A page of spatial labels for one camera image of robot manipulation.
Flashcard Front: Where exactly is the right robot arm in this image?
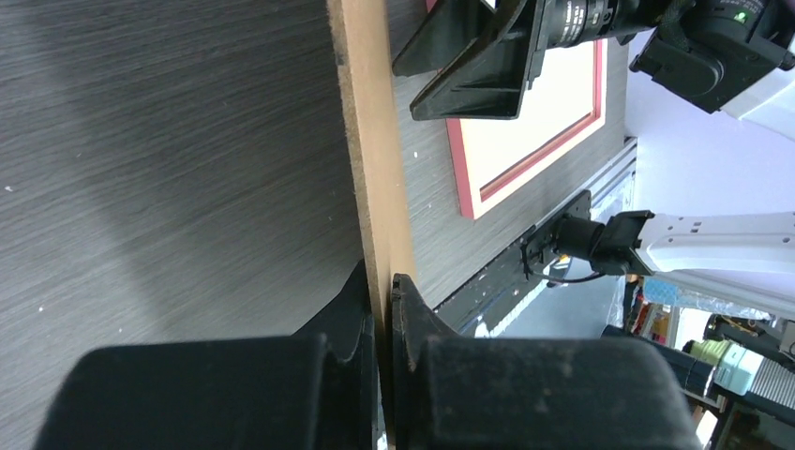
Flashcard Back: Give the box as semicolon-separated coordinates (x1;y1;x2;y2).
392;1;794;316

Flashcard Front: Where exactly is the brown cardboard backing board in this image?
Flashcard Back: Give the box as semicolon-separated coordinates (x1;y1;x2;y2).
327;1;416;449

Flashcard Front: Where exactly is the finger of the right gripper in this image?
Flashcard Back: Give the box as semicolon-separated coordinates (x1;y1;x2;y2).
392;1;516;78
410;1;544;121

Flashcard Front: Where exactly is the pink wooden picture frame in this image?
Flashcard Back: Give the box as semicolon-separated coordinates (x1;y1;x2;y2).
446;39;608;219

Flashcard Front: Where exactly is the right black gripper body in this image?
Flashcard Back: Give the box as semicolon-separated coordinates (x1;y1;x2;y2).
527;0;619;87

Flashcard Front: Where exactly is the cat photo print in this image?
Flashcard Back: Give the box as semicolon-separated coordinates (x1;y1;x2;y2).
460;41;604;189

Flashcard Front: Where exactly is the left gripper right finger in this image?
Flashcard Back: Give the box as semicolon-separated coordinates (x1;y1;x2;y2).
389;274;700;449

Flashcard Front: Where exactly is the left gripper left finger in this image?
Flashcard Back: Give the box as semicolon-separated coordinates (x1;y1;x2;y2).
35;264;378;449

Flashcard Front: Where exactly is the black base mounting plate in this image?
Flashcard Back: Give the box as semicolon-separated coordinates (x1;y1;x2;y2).
435;190;592;338

